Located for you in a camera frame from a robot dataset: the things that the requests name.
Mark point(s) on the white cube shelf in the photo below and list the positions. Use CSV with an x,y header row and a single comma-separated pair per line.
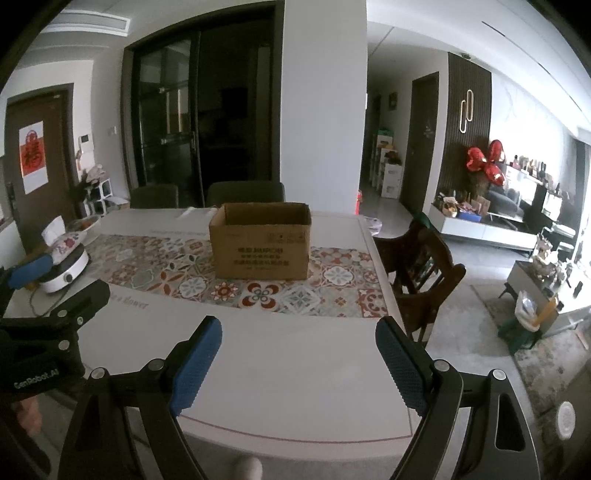
x,y
99,196

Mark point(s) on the white hallway box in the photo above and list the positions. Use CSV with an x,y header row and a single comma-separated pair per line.
x,y
391,182

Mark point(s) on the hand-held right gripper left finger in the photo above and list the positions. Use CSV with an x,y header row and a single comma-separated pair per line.
x,y
194,369

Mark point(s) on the patterned tile-print table runner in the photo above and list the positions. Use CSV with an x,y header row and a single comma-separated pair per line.
x,y
152,272

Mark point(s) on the grey coffee table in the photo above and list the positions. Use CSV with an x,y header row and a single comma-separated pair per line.
x,y
521,279

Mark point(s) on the brown entrance door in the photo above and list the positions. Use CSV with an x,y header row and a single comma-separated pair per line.
x,y
60,175

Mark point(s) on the black glass sliding door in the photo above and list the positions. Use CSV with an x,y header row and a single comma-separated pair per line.
x,y
194,115

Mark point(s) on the white electric griddle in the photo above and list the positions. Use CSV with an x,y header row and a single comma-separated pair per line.
x,y
67,277

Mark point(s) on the white wall intercom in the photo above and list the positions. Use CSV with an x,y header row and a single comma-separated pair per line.
x,y
85,142

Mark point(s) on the red and white door poster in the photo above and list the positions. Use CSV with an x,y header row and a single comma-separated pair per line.
x,y
33,157

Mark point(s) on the grey sofa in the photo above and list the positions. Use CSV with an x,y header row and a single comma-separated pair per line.
x,y
505,201

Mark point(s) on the red foil balloon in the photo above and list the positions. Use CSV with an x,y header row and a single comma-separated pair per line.
x,y
480,161

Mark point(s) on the grey patterned rug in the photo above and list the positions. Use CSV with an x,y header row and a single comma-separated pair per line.
x,y
545,374

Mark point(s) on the white round device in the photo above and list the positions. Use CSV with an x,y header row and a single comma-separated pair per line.
x,y
566,420

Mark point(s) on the dark wooden chair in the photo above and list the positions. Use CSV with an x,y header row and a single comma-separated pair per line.
x,y
425,281

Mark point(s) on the dark hallway door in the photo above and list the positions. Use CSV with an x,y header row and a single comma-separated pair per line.
x,y
420,143

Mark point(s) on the black television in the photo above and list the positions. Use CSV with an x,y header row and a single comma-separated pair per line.
x,y
545,205

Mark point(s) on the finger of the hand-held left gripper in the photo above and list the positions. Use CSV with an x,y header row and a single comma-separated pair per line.
x,y
27,272
87,300

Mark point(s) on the person's left hand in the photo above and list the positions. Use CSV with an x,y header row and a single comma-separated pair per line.
x,y
28,417

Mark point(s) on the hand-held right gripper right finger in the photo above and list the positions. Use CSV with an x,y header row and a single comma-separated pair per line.
x,y
401,369

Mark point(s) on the green upholstered chair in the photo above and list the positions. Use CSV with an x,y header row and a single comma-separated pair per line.
x,y
244,193
154,196

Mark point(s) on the floral tissue box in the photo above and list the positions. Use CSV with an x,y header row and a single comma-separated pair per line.
x,y
67,242

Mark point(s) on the brown cardboard box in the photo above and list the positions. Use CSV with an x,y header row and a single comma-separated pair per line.
x,y
261,244

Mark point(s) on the green stool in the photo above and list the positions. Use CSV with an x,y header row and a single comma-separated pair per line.
x,y
521,332

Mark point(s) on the dark slatted wall panel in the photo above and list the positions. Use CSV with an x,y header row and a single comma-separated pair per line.
x,y
464,161

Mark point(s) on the white low cabinet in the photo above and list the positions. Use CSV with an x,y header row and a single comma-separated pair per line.
x,y
485,230

